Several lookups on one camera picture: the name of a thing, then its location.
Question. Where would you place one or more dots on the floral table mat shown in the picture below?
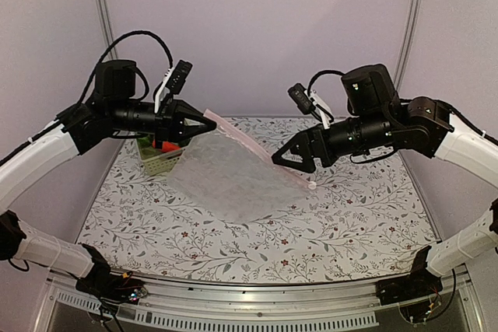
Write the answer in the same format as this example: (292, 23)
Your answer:
(361, 221)

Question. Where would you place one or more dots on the cream plastic basket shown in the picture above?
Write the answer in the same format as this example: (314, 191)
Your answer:
(158, 162)

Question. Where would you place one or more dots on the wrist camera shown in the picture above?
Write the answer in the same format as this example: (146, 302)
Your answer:
(172, 84)
(309, 103)

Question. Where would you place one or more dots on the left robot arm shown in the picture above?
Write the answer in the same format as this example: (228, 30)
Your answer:
(112, 107)

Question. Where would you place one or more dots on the metal frame post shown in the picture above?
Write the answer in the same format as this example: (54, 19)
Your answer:
(407, 42)
(101, 9)

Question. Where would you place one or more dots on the front aluminium rail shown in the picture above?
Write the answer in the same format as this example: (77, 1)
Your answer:
(174, 304)

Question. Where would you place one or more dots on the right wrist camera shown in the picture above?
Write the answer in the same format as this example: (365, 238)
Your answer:
(309, 103)

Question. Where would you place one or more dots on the left metal frame post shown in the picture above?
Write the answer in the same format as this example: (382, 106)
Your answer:
(101, 9)

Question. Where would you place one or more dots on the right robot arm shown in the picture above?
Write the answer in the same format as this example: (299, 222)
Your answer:
(380, 118)

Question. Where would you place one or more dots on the right metal frame post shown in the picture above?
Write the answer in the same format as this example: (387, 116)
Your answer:
(407, 42)

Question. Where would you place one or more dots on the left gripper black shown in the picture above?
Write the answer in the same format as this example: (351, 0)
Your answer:
(170, 121)

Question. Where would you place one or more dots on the toy carrot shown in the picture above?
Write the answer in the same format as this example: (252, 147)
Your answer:
(165, 146)

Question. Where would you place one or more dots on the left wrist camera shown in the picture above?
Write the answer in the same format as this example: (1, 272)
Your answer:
(172, 84)

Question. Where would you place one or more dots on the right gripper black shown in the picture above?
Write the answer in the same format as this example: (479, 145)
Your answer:
(306, 149)

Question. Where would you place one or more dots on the clear zip top bag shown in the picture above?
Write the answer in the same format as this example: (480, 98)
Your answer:
(230, 175)

